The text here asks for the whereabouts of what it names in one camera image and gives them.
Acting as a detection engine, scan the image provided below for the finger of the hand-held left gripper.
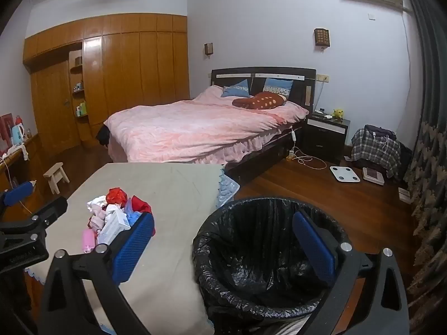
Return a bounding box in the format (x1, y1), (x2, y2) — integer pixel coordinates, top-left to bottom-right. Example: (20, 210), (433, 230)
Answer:
(0, 181), (35, 217)
(0, 196), (68, 243)

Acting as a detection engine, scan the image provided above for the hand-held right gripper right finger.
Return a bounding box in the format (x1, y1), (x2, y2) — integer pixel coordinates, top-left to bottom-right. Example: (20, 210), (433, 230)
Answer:
(293, 210), (410, 335)

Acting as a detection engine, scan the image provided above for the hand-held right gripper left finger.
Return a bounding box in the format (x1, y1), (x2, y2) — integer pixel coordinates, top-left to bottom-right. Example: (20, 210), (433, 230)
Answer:
(39, 212), (155, 335)

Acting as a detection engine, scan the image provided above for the blue plastic film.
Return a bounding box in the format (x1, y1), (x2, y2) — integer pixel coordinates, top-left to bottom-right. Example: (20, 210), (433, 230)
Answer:
(124, 199), (142, 226)

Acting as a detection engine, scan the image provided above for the red cloth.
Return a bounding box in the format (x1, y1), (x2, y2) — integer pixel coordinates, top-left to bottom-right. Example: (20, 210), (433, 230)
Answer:
(131, 197), (156, 240)

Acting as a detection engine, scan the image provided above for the white tissue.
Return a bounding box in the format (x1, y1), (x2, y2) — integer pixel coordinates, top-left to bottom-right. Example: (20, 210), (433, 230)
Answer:
(87, 207), (109, 233)
(86, 195), (110, 213)

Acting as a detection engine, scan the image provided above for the pink packet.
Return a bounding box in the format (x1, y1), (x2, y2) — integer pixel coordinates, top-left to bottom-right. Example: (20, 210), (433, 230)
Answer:
(82, 229), (96, 255)

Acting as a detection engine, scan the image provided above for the red plastic bag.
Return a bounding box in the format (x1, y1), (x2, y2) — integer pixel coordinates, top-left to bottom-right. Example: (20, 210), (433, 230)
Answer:
(105, 187), (130, 207)

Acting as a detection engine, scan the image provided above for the black lined trash bin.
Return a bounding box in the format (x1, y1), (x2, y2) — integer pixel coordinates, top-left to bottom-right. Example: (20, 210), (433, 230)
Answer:
(192, 197), (357, 323)

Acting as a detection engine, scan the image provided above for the wooden side cabinet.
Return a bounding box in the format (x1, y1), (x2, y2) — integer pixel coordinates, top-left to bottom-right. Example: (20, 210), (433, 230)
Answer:
(0, 136), (39, 217)

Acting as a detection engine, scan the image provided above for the small white stool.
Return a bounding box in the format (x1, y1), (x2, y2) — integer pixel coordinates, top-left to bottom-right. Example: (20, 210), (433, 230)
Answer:
(43, 162), (70, 195)

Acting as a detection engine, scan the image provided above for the light blue kettle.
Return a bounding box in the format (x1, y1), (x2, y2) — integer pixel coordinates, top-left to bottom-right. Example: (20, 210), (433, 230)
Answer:
(11, 126), (26, 147)

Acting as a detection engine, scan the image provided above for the white bathroom scale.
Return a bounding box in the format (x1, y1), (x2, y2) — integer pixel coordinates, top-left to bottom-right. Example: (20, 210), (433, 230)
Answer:
(330, 166), (361, 183)

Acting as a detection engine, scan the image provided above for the scale with dark centre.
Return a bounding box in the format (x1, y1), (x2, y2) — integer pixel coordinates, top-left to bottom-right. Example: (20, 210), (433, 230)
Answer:
(362, 167), (385, 185)

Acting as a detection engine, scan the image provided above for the blue quilted cloth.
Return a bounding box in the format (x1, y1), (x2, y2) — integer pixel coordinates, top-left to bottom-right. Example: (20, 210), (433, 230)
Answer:
(217, 169), (241, 210)

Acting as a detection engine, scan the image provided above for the dark nightstand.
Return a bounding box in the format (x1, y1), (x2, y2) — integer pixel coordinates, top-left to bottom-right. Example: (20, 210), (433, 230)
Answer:
(303, 112), (351, 164)

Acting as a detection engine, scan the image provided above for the plaid covered bag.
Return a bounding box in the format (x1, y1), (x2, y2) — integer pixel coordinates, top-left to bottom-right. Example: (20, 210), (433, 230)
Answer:
(350, 127), (402, 178)

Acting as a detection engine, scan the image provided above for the bed with pink cover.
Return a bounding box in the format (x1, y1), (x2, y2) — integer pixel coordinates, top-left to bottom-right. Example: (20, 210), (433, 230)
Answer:
(105, 84), (310, 164)

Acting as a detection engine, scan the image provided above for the dark clothing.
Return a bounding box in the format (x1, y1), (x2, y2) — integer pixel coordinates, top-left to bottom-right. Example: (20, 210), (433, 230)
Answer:
(365, 125), (397, 140)

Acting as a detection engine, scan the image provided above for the dark patterned curtain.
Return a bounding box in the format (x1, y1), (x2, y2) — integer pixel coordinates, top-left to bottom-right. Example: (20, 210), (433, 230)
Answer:
(398, 0), (447, 335)

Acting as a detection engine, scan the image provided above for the brown dotted pillow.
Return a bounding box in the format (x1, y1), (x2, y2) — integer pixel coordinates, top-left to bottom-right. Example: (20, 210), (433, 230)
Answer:
(232, 92), (287, 110)

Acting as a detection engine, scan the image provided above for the blue pillow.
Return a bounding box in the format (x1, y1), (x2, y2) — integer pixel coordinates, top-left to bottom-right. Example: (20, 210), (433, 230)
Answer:
(221, 80), (253, 98)
(263, 77), (294, 96)

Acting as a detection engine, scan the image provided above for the wooden wardrobe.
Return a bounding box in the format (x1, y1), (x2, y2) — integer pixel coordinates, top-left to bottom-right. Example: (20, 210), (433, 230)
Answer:
(23, 13), (191, 154)

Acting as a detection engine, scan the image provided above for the red photo frame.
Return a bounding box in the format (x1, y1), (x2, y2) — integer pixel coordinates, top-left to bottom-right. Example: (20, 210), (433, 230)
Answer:
(0, 113), (15, 154)

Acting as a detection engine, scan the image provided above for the dark wooden bed frame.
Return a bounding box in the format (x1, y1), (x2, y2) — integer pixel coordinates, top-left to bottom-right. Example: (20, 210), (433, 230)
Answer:
(210, 66), (317, 182)

